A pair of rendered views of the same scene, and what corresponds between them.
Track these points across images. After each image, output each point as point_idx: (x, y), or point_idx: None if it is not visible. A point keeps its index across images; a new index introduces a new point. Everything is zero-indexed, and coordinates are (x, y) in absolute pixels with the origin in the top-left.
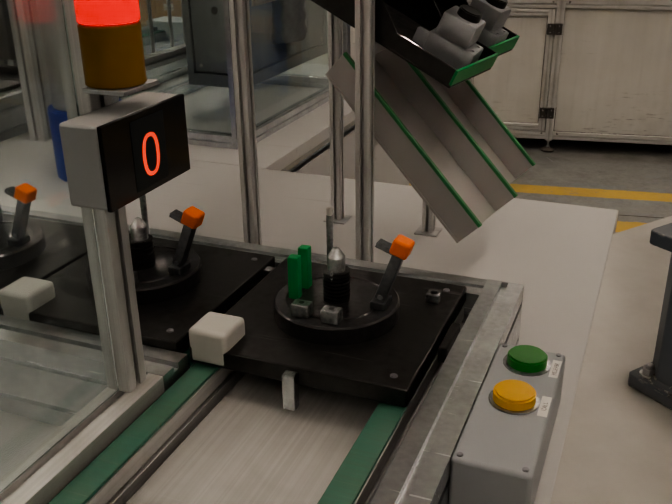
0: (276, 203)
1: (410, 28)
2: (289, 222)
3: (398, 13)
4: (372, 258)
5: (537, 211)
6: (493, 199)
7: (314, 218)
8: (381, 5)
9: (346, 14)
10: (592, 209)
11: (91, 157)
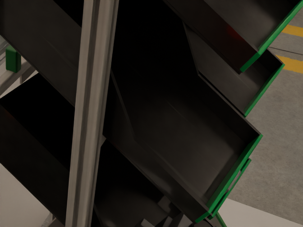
0: (1, 185)
1: (134, 195)
2: (8, 224)
3: (124, 163)
4: None
5: (238, 223)
6: None
7: (34, 218)
8: (98, 226)
9: (57, 212)
10: (286, 224)
11: None
